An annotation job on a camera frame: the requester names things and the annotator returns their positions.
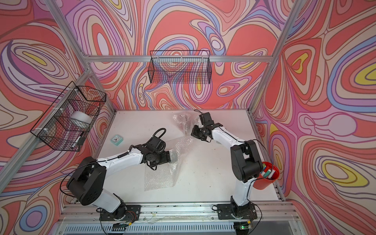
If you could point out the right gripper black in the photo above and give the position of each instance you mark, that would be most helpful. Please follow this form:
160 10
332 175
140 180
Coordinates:
195 134

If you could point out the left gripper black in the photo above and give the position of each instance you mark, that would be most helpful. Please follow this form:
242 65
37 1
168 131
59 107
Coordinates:
166 158

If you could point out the white ceramic mug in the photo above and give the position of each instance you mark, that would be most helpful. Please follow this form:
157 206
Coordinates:
173 156

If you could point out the clear bubble wrap sheet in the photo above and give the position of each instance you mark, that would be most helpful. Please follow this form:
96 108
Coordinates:
184 122
167 174

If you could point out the clear bubble wrap sheet bottom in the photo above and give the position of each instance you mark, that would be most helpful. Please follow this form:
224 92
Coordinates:
167 174

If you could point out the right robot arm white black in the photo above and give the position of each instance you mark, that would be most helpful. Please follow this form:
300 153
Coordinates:
246 162

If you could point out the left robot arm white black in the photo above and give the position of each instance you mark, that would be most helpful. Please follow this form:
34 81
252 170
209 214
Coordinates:
86 182

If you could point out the small teal alarm clock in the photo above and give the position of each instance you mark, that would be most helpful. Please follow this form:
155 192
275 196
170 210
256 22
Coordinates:
117 140

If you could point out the red cup of markers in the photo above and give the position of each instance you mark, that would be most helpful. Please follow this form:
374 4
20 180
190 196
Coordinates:
268 176

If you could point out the white tape roll in basket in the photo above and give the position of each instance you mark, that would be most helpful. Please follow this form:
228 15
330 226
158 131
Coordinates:
81 117

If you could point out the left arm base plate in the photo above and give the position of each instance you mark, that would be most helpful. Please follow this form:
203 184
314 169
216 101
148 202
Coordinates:
127 213

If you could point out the marker in wire basket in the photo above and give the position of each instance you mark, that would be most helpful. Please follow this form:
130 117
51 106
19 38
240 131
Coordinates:
78 142

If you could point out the black wire basket back wall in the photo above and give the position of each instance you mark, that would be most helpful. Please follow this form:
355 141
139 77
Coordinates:
180 67

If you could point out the black wire basket wall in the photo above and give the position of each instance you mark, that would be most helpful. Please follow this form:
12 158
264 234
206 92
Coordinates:
70 122
180 67

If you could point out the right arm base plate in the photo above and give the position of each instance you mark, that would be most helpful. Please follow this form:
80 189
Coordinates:
233 211

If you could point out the black wire basket left wall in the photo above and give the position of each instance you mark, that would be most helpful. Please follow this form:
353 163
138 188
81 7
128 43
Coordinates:
70 122

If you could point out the aluminium front rail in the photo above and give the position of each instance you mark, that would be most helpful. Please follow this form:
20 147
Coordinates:
183 212

